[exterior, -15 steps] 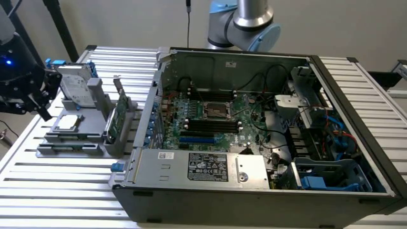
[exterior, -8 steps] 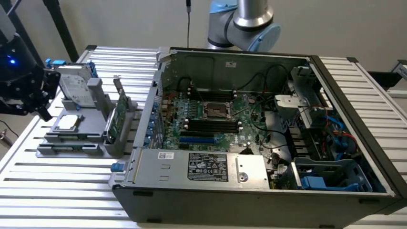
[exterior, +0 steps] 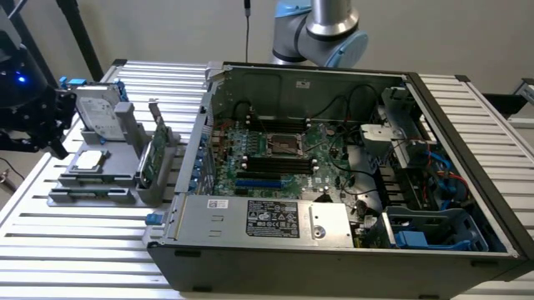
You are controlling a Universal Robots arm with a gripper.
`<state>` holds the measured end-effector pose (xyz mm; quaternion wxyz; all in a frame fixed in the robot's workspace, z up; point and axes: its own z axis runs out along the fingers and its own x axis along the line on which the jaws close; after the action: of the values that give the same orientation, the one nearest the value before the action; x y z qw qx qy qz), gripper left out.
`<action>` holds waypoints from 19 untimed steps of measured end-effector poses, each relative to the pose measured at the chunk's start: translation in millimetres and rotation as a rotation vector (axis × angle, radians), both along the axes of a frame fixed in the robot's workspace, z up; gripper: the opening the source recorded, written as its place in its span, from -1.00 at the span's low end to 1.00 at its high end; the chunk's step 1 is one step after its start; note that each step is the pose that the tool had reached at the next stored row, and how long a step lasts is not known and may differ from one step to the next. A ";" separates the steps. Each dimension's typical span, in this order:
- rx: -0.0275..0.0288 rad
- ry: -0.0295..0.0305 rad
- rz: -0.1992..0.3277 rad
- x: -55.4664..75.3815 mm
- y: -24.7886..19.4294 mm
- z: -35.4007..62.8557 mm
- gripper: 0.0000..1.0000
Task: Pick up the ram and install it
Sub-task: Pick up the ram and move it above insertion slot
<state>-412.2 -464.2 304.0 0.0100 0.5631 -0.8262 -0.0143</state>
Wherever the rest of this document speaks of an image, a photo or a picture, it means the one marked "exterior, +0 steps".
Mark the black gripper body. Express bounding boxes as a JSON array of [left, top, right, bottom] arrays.
[[0, 43, 64, 138]]

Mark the green RAM stick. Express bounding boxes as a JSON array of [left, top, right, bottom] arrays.
[[68, 176, 118, 184], [68, 189, 115, 200]]

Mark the black RAM slot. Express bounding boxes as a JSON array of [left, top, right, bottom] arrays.
[[246, 119, 313, 126], [246, 122, 313, 129], [242, 164, 318, 172], [246, 126, 313, 134], [242, 168, 318, 176], [246, 114, 313, 121], [242, 156, 318, 163], [242, 160, 318, 168]]

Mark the silver CPU chip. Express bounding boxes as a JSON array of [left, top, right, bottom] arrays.
[[78, 149, 111, 172]]

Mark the blue disk caddy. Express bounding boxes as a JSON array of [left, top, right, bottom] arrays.
[[58, 76, 129, 106]]

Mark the silver hard disk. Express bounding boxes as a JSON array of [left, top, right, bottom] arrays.
[[74, 82, 127, 141]]

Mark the grey parts rack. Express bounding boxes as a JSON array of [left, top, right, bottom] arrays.
[[48, 101, 190, 209]]

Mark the black stand leg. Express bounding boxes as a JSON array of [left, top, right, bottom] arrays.
[[56, 0, 106, 84]]

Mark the green graphics card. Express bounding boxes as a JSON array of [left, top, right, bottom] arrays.
[[139, 97, 175, 189]]

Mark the blue case latch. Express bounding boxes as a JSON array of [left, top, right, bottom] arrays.
[[146, 210, 167, 226]]

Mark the silver power supply unit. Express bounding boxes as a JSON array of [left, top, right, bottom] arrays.
[[163, 195, 357, 250]]

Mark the black expansion slot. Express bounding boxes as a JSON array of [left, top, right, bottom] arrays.
[[237, 171, 285, 181]]

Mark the blue expansion slot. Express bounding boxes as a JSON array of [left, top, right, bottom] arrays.
[[235, 179, 285, 189]]

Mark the metal CPU socket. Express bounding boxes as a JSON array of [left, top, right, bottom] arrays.
[[262, 132, 311, 158]]

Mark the green motherboard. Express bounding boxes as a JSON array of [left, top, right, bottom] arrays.
[[210, 120, 379, 206]]

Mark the black open PC case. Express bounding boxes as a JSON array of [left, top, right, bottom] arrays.
[[143, 61, 534, 293]]

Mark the white fan shroud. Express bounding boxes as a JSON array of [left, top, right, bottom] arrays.
[[358, 122, 397, 154]]

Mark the metal drive cage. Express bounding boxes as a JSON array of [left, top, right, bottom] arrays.
[[378, 86, 440, 171]]

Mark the grey blue disk bay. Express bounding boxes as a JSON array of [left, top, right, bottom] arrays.
[[379, 204, 490, 253]]

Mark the aluminium profile bar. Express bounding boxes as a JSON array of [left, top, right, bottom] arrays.
[[509, 77, 534, 104]]

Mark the thin black cable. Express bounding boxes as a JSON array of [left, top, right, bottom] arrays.
[[0, 157, 19, 192]]

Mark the short black wire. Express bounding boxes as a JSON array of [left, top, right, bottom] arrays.
[[230, 99, 257, 122]]

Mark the black hanging cable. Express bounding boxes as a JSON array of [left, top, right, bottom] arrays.
[[243, 0, 253, 63]]

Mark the black looped wire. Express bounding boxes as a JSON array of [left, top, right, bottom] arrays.
[[323, 83, 386, 123]]

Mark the blue wire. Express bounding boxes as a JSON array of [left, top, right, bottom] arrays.
[[420, 149, 461, 203]]

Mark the red wire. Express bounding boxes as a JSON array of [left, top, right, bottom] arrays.
[[449, 172, 469, 189]]

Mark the black bracket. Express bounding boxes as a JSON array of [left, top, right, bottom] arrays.
[[482, 92, 530, 120]]

